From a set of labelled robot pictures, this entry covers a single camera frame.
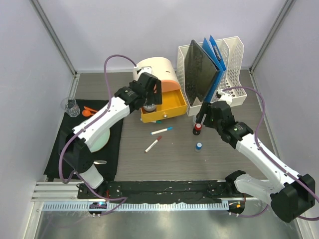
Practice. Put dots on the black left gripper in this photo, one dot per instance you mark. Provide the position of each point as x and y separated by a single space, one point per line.
157 96

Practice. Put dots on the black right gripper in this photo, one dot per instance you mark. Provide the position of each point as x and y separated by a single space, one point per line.
206 108

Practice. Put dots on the blue white round tin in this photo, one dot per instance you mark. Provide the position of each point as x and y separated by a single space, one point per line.
150 108

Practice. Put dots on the cream round drawer cabinet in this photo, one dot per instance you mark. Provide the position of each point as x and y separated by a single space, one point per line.
173 102

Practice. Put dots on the red black stamp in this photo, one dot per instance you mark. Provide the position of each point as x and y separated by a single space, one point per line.
197 129

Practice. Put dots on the small blue cap bottle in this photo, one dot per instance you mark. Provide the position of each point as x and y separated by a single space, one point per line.
198 146

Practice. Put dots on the blue plastic folder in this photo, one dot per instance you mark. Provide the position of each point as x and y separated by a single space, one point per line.
212 50

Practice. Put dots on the cream perforated file organizer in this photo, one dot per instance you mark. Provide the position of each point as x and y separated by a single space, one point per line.
232 50

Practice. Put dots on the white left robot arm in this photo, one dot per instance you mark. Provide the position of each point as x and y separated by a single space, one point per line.
77 151

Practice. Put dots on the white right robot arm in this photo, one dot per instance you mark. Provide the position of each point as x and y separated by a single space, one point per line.
288 193

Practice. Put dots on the white marker green cap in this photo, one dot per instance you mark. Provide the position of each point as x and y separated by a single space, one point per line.
157 122

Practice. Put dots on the white marker blue cap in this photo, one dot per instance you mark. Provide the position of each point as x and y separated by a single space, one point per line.
161 130

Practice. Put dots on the white marker red cap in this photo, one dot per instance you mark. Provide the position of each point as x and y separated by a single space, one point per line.
153 144

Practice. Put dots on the orange plastic spoon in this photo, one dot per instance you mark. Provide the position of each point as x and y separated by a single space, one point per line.
87 113

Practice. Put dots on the pale green plate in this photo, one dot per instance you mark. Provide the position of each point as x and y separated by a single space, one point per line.
101 141

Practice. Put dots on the black cloth mat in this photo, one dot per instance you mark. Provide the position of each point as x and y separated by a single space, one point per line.
109 153

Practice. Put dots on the clear glass cup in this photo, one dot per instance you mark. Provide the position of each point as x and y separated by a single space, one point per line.
70 106

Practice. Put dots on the metal spoon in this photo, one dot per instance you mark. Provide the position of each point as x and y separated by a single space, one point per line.
100 162

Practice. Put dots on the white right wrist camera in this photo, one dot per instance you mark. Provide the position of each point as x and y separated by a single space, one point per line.
223 96

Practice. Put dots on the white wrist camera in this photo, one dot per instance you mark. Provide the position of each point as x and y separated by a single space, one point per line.
223 96
137 71

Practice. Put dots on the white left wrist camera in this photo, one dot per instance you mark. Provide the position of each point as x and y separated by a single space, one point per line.
137 71

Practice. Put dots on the black mounting rail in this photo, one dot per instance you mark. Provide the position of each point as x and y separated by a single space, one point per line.
167 192

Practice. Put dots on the white slotted cable duct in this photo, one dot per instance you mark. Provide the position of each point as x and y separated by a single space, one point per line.
95 206

